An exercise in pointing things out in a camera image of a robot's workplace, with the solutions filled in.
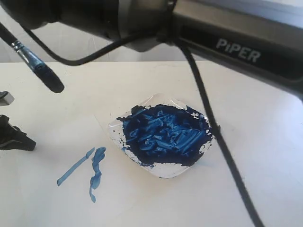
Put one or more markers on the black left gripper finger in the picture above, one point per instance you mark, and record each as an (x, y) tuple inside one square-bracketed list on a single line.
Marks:
[(18, 143), (9, 133)]

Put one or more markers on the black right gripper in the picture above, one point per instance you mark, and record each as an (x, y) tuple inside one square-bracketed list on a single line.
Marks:
[(97, 17)]

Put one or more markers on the black paintbrush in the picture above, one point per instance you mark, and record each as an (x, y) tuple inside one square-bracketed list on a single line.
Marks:
[(38, 67)]

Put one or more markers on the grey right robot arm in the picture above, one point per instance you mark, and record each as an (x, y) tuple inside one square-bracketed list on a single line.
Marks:
[(282, 69)]

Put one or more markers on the white paper sheet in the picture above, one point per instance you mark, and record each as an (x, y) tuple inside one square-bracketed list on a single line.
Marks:
[(75, 176)]

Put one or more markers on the white plate with blue paint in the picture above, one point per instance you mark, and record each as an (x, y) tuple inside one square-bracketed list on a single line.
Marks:
[(162, 135)]

